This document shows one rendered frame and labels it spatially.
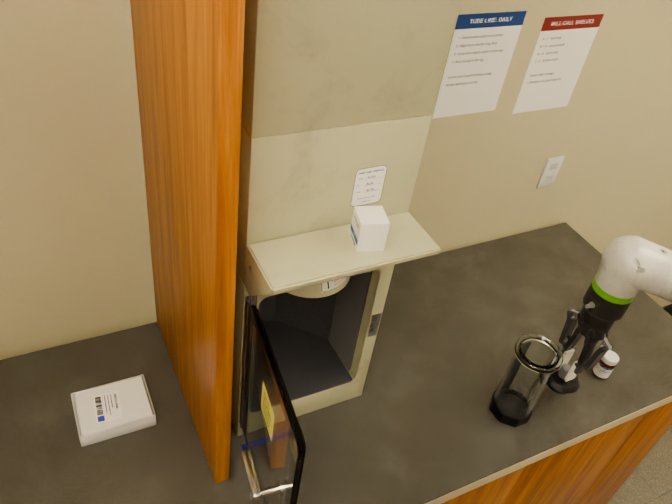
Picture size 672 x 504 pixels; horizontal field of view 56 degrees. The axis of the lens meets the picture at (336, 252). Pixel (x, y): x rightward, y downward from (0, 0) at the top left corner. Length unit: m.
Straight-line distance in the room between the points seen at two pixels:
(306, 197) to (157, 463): 0.70
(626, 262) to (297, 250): 0.70
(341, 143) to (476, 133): 0.88
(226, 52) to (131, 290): 0.99
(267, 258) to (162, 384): 0.63
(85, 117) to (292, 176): 0.51
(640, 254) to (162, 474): 1.09
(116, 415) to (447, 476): 0.74
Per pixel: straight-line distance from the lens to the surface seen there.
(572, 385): 1.70
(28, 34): 1.28
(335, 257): 1.05
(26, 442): 1.54
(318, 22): 0.90
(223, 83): 0.77
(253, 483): 1.12
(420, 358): 1.70
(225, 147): 0.82
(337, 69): 0.94
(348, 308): 1.43
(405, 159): 1.10
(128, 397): 1.52
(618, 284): 1.45
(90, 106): 1.34
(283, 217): 1.05
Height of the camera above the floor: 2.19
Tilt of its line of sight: 40 degrees down
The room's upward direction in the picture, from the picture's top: 10 degrees clockwise
